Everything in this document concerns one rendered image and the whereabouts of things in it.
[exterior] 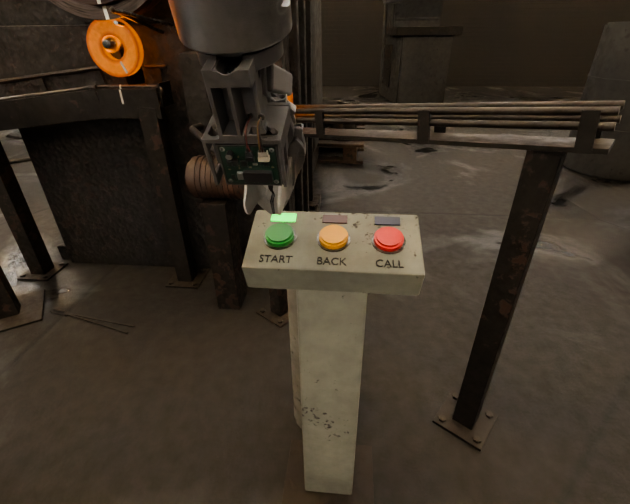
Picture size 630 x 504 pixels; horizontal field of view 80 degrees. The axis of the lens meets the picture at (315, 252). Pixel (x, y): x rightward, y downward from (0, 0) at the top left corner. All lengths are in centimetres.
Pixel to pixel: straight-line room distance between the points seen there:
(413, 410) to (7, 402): 108
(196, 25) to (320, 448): 70
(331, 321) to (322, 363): 9
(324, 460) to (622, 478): 67
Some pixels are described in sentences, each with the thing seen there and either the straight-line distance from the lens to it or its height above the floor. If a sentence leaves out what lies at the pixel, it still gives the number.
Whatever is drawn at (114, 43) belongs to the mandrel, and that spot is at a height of 82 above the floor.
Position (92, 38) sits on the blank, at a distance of 139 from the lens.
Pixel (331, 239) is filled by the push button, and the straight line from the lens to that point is 50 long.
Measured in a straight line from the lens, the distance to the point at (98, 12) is 136.
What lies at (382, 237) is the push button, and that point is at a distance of 51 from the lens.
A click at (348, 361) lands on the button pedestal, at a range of 61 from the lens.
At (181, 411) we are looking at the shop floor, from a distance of 111.
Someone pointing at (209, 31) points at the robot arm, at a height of 85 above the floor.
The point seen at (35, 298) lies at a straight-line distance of 173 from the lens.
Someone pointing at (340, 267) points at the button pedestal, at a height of 58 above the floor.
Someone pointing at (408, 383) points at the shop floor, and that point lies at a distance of 114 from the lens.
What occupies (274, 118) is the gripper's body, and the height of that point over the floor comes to 78.
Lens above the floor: 85
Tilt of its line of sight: 31 degrees down
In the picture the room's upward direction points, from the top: 1 degrees counter-clockwise
